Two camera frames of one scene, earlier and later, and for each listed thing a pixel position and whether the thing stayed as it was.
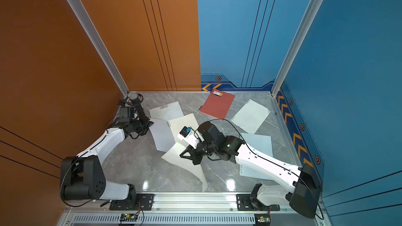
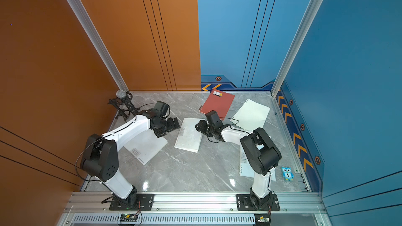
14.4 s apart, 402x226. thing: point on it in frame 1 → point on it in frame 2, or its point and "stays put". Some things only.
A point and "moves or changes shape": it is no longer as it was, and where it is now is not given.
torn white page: x=250 y=116 stays put
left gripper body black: x=139 y=126 → x=167 y=126
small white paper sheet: x=166 y=112 → x=189 y=136
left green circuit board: x=129 y=217 stays put
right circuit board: x=262 y=219 stays put
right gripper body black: x=204 y=148 → x=205 y=128
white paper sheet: x=163 y=137 moves or changes shape
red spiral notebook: x=217 y=104 stays put
